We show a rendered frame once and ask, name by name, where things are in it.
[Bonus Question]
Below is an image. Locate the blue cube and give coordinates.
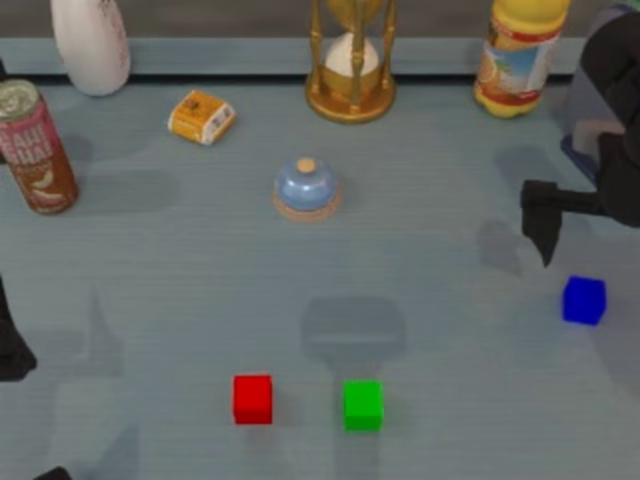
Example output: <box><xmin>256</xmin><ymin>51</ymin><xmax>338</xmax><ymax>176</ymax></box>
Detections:
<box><xmin>561</xmin><ymin>274</ymin><xmax>609</xmax><ymax>327</ymax></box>

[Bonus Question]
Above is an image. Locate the red cube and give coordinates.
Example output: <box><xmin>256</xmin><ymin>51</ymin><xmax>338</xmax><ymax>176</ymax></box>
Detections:
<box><xmin>232</xmin><ymin>374</ymin><xmax>275</xmax><ymax>427</ymax></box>

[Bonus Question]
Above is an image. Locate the green cube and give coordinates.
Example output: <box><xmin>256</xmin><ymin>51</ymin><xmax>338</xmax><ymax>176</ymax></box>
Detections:
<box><xmin>342</xmin><ymin>379</ymin><xmax>386</xmax><ymax>433</ymax></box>

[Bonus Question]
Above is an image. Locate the orange juice bottle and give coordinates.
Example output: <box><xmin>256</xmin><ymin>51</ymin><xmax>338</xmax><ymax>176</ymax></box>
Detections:
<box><xmin>472</xmin><ymin>0</ymin><xmax>572</xmax><ymax>120</ymax></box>

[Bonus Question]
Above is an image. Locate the pink and brown drink can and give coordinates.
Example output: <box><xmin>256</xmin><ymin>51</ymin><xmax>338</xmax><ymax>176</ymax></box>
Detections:
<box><xmin>0</xmin><ymin>78</ymin><xmax>81</xmax><ymax>216</ymax></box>

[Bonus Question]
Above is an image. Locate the gold hourglass with white sand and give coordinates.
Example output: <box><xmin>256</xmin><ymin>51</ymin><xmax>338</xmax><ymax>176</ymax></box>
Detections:
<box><xmin>304</xmin><ymin>0</ymin><xmax>399</xmax><ymax>126</ymax></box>

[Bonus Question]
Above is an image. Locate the blue service bell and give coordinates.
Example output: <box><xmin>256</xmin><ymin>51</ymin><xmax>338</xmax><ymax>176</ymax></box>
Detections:
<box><xmin>271</xmin><ymin>157</ymin><xmax>348</xmax><ymax>225</ymax></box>

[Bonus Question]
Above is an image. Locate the yellow orange small carton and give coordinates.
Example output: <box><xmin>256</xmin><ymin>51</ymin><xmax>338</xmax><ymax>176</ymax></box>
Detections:
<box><xmin>167</xmin><ymin>88</ymin><xmax>238</xmax><ymax>148</ymax></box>

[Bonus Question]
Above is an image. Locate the white ceramic bottle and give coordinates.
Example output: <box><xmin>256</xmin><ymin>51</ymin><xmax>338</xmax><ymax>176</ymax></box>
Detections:
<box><xmin>49</xmin><ymin>0</ymin><xmax>132</xmax><ymax>97</ymax></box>

